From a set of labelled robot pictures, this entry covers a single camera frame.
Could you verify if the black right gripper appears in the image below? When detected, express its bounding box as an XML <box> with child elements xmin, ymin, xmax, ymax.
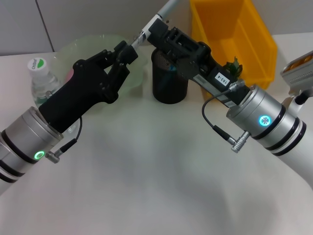
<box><xmin>147</xmin><ymin>20</ymin><xmax>252</xmax><ymax>109</ymax></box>

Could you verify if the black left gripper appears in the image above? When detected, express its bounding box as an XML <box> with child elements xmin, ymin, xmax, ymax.
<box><xmin>38</xmin><ymin>41</ymin><xmax>139</xmax><ymax>134</ymax></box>

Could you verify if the grey clear ballpoint pen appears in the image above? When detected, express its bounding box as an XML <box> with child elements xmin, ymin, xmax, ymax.
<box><xmin>128</xmin><ymin>0</ymin><xmax>180</xmax><ymax>49</ymax></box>

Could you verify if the green plastic wrapper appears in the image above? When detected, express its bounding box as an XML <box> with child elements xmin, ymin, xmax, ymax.
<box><xmin>224</xmin><ymin>56</ymin><xmax>245</xmax><ymax>79</ymax></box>

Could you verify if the clear green-label water bottle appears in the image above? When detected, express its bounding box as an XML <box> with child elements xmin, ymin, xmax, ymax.
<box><xmin>27</xmin><ymin>57</ymin><xmax>79</xmax><ymax>135</ymax></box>

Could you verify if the translucent green fruit bowl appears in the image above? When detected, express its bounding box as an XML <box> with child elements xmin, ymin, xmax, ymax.
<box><xmin>58</xmin><ymin>34</ymin><xmax>149</xmax><ymax>96</ymax></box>

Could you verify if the black mesh pen holder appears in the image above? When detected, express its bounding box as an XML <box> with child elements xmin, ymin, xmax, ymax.
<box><xmin>151</xmin><ymin>48</ymin><xmax>189</xmax><ymax>104</ymax></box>

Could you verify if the yellow plastic bin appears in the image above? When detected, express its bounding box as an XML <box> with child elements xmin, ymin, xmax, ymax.
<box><xmin>190</xmin><ymin>0</ymin><xmax>278</xmax><ymax>101</ymax></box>

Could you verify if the left arm grey cable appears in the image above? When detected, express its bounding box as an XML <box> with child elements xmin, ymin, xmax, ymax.
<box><xmin>45</xmin><ymin>117</ymin><xmax>83</xmax><ymax>162</ymax></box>

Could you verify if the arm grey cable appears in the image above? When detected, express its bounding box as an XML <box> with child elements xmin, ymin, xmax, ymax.
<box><xmin>45</xmin><ymin>117</ymin><xmax>83</xmax><ymax>162</ymax></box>
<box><xmin>201</xmin><ymin>82</ymin><xmax>251</xmax><ymax>154</ymax></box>

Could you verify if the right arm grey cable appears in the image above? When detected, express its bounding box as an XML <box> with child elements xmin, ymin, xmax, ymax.
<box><xmin>201</xmin><ymin>82</ymin><xmax>251</xmax><ymax>154</ymax></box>

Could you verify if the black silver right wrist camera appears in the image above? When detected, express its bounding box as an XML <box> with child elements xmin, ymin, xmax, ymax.
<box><xmin>280</xmin><ymin>50</ymin><xmax>313</xmax><ymax>98</ymax></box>

